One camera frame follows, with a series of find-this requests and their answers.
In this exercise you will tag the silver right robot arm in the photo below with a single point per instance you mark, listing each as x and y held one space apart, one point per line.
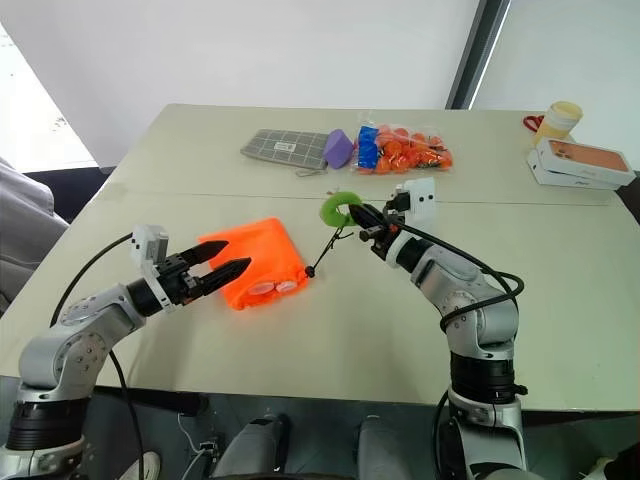
475 310

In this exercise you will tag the white phone box orange print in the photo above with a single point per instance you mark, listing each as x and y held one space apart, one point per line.
585 160

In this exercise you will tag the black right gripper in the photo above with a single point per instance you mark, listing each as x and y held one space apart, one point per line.
382 239

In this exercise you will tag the purple foam block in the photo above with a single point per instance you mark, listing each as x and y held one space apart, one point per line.
339 149

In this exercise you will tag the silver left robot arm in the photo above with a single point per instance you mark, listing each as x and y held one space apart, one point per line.
70 345

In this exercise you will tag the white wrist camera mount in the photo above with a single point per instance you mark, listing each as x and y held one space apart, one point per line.
419 200
150 242

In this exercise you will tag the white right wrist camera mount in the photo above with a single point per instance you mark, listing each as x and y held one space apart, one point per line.
419 200

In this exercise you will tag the red scissors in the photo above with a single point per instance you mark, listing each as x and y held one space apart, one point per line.
533 121

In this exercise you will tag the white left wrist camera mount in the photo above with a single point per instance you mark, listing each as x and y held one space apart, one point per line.
150 242

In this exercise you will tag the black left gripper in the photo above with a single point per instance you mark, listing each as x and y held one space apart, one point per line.
177 282

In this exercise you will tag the grey rounded robot leg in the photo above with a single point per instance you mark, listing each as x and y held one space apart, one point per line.
382 450
250 450

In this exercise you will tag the grey grid pencil case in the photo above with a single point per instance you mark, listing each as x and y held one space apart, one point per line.
280 146

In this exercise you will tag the clear bag of orange balls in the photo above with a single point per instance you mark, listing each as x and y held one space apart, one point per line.
410 152

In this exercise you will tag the white shoe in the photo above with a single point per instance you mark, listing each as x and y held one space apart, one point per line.
142 467

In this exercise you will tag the dark window frame post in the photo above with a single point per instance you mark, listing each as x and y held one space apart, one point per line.
475 55

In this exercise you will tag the grey fabric seat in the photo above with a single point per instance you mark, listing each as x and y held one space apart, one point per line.
25 230

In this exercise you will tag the blue packet in bag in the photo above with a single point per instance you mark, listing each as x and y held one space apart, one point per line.
367 147

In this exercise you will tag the yellow lidded jar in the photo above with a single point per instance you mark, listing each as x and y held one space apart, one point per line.
557 122

